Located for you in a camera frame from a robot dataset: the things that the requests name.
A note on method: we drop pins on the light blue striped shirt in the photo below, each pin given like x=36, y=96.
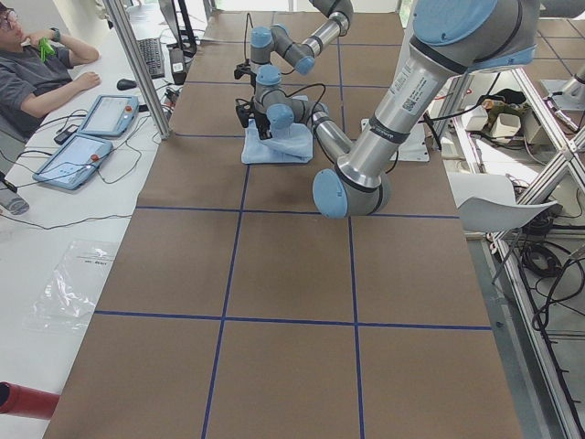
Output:
x=291, y=142

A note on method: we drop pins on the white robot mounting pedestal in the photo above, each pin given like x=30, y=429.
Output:
x=411, y=142

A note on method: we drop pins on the upper blue teach pendant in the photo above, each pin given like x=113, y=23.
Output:
x=110, y=116

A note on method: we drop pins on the aluminium frame post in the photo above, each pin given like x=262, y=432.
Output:
x=124, y=29

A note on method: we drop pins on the seated person in grey shirt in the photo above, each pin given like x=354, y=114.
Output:
x=31, y=89

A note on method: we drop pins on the lower blue teach pendant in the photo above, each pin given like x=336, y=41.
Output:
x=74, y=162

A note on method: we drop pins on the green object in hand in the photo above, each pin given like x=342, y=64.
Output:
x=45, y=49

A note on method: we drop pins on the black computer mouse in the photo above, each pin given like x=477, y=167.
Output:
x=125, y=84

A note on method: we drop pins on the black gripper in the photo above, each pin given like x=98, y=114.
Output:
x=262, y=123

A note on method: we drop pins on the red cylinder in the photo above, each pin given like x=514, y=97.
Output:
x=21, y=401

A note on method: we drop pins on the black keyboard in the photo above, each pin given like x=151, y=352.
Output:
x=151, y=51

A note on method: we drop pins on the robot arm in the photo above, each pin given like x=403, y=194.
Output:
x=450, y=38
x=300, y=55

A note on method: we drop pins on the blue teach pendant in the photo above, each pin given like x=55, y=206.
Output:
x=74, y=162
x=110, y=116

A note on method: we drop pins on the clear plastic bag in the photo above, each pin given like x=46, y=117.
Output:
x=69, y=299

